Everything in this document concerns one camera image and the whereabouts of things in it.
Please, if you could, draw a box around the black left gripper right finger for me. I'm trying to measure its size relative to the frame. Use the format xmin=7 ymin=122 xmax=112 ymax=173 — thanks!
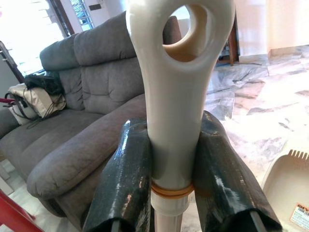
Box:
xmin=192 ymin=110 xmax=283 ymax=232

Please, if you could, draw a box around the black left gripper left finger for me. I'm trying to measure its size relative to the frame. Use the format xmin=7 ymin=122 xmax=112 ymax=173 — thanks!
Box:
xmin=82 ymin=117 xmax=153 ymax=232

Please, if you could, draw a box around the beige long-handled dustpan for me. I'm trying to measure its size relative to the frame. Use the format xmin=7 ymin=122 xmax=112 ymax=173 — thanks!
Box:
xmin=260 ymin=149 xmax=309 ymax=232

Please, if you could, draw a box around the grey fabric sofa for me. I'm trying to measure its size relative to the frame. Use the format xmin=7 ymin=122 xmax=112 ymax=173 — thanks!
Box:
xmin=0 ymin=11 xmax=183 ymax=232

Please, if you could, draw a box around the beige bag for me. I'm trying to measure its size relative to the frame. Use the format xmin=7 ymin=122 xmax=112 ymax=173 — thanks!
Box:
xmin=7 ymin=83 xmax=67 ymax=126

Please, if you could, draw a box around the black cloth bundle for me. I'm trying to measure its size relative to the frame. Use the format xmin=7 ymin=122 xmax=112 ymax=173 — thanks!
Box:
xmin=24 ymin=73 xmax=65 ymax=98

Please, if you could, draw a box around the dark wooden stand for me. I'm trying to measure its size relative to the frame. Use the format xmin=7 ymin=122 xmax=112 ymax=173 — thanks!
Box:
xmin=0 ymin=40 xmax=26 ymax=84

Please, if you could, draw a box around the window with metal grille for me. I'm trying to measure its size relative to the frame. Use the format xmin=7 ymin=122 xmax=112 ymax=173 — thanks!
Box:
xmin=69 ymin=0 xmax=96 ymax=26

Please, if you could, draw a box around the red metal frame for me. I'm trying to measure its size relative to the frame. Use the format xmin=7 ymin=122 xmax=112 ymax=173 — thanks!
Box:
xmin=0 ymin=189 xmax=37 ymax=232

